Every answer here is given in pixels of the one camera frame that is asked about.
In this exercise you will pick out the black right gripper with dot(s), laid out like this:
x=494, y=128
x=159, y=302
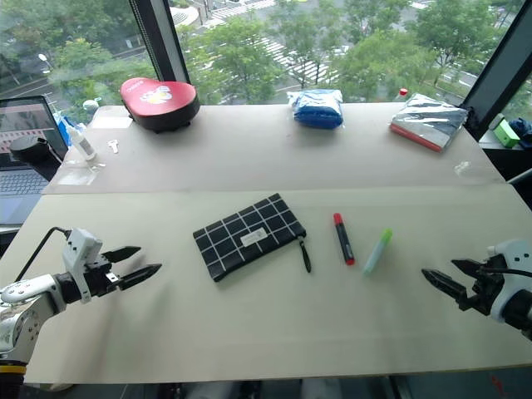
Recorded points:
x=482, y=287

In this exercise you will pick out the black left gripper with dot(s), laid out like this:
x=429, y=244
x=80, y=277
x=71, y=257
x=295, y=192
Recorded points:
x=98, y=276

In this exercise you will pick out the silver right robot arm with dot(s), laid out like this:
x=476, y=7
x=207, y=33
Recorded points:
x=516, y=309

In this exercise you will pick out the black grid pencil pouch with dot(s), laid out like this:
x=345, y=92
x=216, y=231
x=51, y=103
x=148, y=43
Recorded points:
x=248, y=237

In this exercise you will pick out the laptop computer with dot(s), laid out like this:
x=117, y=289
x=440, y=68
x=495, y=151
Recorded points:
x=25, y=162

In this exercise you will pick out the green highlighter pen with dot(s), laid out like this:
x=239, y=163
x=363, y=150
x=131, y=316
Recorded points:
x=377, y=252

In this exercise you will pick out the red black marker pen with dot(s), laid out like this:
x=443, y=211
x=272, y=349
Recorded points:
x=343, y=239

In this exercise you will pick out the small white clip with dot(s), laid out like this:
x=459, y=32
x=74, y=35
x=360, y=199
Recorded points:
x=112, y=146

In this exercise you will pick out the white squeeze bottle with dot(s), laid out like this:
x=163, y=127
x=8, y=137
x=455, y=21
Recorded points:
x=82, y=143

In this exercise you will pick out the green box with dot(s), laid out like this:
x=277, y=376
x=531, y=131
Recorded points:
x=506, y=133

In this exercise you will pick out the silver red plastic wrapped package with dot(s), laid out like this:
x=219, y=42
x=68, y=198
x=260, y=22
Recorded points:
x=428, y=122

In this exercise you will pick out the dark blue cloth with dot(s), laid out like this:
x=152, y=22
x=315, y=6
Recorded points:
x=523, y=129

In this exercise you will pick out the red heart-shaped tin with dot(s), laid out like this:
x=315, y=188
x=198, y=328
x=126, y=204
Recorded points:
x=160, y=104

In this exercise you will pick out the red capped bottle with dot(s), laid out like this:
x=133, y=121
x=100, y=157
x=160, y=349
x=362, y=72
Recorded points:
x=402, y=94

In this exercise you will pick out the blue plastic wrapped package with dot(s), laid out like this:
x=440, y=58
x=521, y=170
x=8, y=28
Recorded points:
x=317, y=108

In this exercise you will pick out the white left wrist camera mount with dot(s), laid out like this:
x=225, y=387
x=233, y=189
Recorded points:
x=79, y=247

